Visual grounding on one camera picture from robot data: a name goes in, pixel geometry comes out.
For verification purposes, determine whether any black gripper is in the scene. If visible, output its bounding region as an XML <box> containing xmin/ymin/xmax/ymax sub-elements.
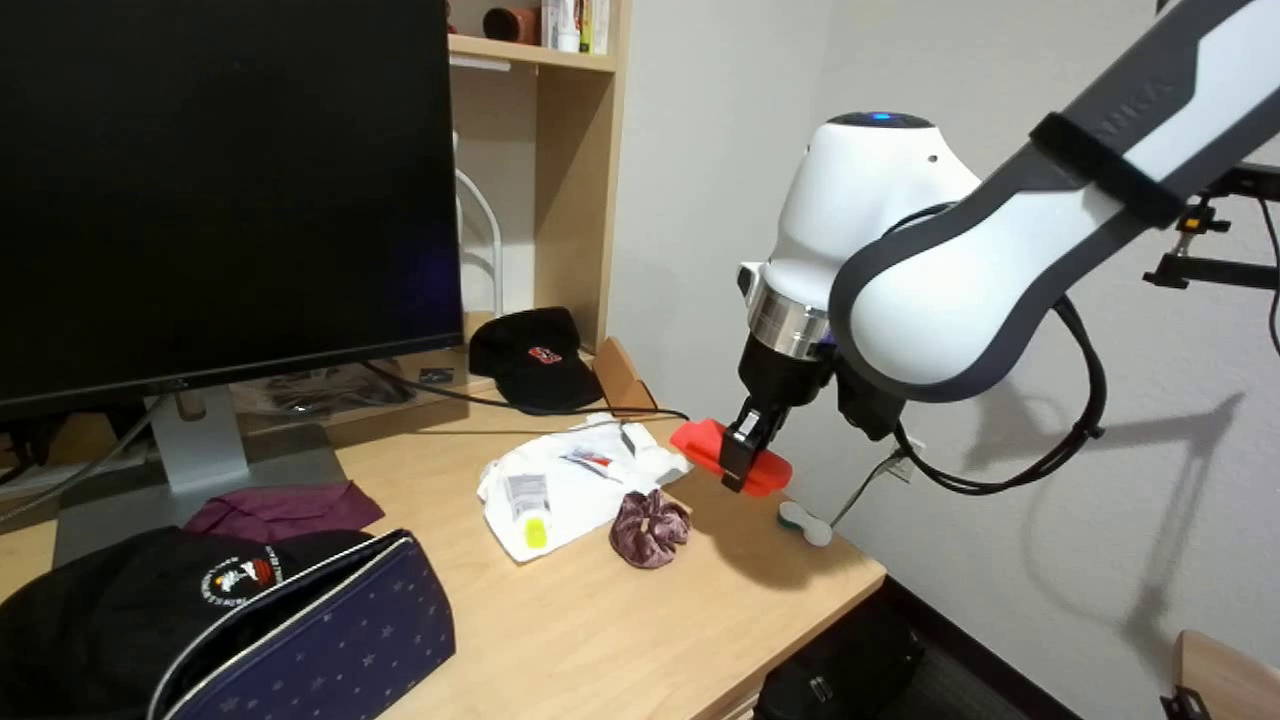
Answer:
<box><xmin>714</xmin><ymin>333</ymin><xmax>841</xmax><ymax>497</ymax></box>

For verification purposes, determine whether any orange plastic case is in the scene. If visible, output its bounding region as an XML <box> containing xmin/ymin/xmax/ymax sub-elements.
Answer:
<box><xmin>666</xmin><ymin>415</ymin><xmax>796</xmax><ymax>504</ymax></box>

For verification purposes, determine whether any small white oblong object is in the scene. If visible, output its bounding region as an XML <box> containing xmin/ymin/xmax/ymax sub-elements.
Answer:
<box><xmin>777</xmin><ymin>497</ymin><xmax>841</xmax><ymax>554</ymax></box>

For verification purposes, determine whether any purple velvet scrunchie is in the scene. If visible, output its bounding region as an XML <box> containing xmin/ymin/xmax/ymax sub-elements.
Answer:
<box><xmin>606</xmin><ymin>489</ymin><xmax>697</xmax><ymax>576</ymax></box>

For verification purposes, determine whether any black bag under desk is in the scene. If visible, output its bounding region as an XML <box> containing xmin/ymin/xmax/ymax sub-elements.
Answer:
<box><xmin>752</xmin><ymin>598</ymin><xmax>1073</xmax><ymax>720</ymax></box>

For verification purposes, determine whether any black cap with red logo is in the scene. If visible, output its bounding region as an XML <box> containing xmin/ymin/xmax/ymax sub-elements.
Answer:
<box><xmin>465</xmin><ymin>305</ymin><xmax>606</xmax><ymax>419</ymax></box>

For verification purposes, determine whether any light wooden shelf unit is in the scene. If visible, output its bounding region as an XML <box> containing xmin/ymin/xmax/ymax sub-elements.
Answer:
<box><xmin>443</xmin><ymin>0</ymin><xmax>630</xmax><ymax>352</ymax></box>

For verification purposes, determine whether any white bottle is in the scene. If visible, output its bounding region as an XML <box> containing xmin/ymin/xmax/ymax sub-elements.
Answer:
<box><xmin>536</xmin><ymin>0</ymin><xmax>583</xmax><ymax>56</ymax></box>

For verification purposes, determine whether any navy star pattern pouch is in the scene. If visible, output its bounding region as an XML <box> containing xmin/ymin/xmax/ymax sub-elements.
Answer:
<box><xmin>145</xmin><ymin>530</ymin><xmax>460</xmax><ymax>720</ymax></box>

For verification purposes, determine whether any purple cloth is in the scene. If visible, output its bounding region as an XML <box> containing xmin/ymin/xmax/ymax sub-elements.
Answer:
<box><xmin>183</xmin><ymin>476</ymin><xmax>387</xmax><ymax>547</ymax></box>

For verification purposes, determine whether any light wooden furniture corner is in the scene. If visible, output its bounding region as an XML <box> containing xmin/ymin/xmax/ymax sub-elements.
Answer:
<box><xmin>1172</xmin><ymin>629</ymin><xmax>1280</xmax><ymax>720</ymax></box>

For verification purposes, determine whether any silver monitor stand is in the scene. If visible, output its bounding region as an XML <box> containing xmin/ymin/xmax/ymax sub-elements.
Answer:
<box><xmin>52</xmin><ymin>386</ymin><xmax>352</xmax><ymax>573</ymax></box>

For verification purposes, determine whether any large black computer monitor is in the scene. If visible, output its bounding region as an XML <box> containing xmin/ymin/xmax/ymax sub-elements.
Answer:
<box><xmin>0</xmin><ymin>0</ymin><xmax>469</xmax><ymax>412</ymax></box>

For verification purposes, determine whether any black bag with crest logo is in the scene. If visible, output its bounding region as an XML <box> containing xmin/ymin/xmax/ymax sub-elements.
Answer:
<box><xmin>0</xmin><ymin>523</ymin><xmax>375</xmax><ymax>720</ymax></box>

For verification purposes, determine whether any black plugged power cable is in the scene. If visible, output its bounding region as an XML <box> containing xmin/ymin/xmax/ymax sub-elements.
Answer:
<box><xmin>829</xmin><ymin>451</ymin><xmax>910</xmax><ymax>534</ymax></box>

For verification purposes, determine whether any black desk cable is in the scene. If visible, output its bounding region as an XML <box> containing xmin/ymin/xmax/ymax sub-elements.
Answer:
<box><xmin>356</xmin><ymin>356</ymin><xmax>697</xmax><ymax>430</ymax></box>

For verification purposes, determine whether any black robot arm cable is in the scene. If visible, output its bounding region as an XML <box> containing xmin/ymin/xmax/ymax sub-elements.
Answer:
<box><xmin>889</xmin><ymin>292</ymin><xmax>1112</xmax><ymax>500</ymax></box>

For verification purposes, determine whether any white looped cable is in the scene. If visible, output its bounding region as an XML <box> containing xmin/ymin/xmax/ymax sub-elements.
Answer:
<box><xmin>450</xmin><ymin>134</ymin><xmax>513</xmax><ymax>321</ymax></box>

